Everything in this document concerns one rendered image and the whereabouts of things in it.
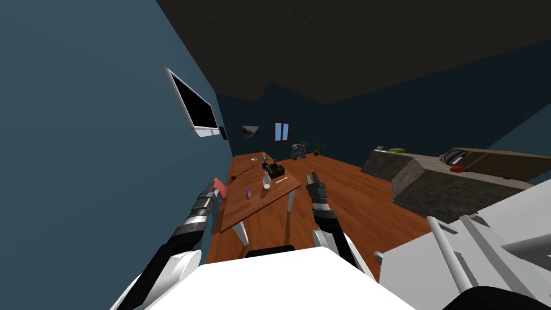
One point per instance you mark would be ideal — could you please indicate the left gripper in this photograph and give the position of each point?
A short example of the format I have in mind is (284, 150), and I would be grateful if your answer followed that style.
(210, 189)

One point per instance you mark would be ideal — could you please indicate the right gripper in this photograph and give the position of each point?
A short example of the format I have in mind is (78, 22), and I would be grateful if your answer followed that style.
(318, 191)

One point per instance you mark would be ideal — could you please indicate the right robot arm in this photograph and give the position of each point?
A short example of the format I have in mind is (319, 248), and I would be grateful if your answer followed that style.
(329, 221)

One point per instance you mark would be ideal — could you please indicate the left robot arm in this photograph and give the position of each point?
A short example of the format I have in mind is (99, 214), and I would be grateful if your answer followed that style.
(189, 226)

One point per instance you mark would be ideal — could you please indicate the pink object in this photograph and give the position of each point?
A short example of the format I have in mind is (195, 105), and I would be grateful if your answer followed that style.
(222, 188)

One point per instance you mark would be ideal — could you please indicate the dark grey machine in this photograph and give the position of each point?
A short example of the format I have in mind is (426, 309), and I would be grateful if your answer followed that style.
(298, 151)

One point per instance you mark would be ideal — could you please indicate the green potted floor plant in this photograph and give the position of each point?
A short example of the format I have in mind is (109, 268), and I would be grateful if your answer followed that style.
(317, 148)

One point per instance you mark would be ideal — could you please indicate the white stick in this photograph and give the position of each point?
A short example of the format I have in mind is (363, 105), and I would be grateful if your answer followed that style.
(281, 180)

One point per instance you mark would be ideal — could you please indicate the black bat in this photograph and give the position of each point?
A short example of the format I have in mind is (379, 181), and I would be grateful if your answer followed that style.
(243, 172)

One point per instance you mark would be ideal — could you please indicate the black box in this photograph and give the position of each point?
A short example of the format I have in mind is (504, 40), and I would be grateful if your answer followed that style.
(275, 170)

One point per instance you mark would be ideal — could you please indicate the wooden table with white legs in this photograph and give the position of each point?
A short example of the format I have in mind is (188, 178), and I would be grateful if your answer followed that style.
(249, 206)

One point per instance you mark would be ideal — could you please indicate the white bottle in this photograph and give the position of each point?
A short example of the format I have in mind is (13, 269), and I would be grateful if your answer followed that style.
(267, 181)

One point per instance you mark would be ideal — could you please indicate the small plant in blue pot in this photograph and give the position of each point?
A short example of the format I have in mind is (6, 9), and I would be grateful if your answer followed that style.
(264, 162)

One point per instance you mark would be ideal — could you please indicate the red framed window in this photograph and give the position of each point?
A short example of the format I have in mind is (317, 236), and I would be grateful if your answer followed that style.
(282, 131)

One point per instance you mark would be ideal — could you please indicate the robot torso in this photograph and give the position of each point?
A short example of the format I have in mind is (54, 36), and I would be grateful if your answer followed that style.
(280, 280)

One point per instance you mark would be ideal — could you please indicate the grey brown sofa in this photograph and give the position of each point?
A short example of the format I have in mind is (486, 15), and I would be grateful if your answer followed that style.
(430, 185)

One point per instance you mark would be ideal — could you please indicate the brown cabinet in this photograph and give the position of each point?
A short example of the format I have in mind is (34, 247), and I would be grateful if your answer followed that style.
(499, 163)

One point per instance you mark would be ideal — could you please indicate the small black wall device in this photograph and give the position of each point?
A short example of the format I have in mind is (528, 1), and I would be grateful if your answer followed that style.
(223, 133)

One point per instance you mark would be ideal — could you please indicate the framed wall picture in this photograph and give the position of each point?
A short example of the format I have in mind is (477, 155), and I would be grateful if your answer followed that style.
(250, 131)

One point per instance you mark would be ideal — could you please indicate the white framed wall television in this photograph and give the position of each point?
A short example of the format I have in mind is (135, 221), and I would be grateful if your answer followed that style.
(196, 105)

